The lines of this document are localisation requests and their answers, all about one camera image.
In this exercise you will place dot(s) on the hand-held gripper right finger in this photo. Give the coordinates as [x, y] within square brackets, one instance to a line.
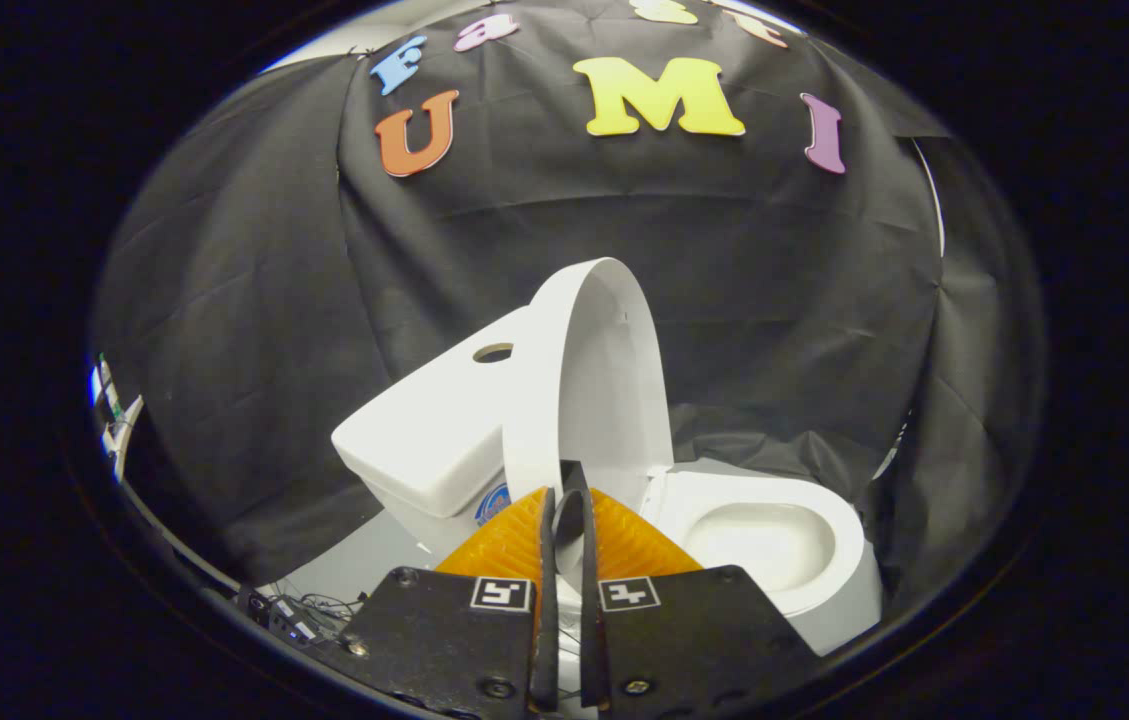
[684, 640]

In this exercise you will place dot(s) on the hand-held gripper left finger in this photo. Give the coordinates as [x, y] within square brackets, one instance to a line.
[454, 645]

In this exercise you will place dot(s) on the white toilet lid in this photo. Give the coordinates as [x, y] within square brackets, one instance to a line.
[604, 380]

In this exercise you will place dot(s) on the black electronic box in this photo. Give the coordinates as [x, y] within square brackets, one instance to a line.
[279, 615]

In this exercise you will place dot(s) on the black backdrop cloth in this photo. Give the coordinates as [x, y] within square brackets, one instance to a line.
[724, 250]

